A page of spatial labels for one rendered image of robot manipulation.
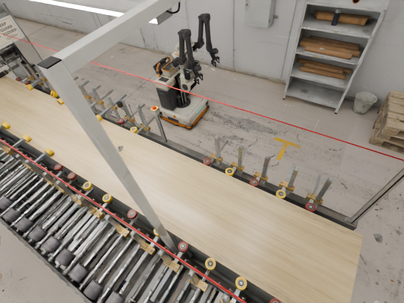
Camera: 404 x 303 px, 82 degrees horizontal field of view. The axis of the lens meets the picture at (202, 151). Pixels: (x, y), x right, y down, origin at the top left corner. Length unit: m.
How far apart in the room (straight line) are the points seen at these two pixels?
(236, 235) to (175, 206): 0.57
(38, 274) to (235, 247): 2.41
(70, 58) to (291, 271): 1.79
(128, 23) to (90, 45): 0.17
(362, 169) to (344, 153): 0.32
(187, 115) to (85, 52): 3.00
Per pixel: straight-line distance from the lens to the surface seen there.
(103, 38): 0.86
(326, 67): 4.28
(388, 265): 3.28
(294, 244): 2.01
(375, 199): 2.09
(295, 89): 4.49
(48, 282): 3.43
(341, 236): 2.14
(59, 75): 0.79
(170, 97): 3.66
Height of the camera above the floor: 2.76
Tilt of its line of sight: 51 degrees down
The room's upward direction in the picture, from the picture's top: 9 degrees counter-clockwise
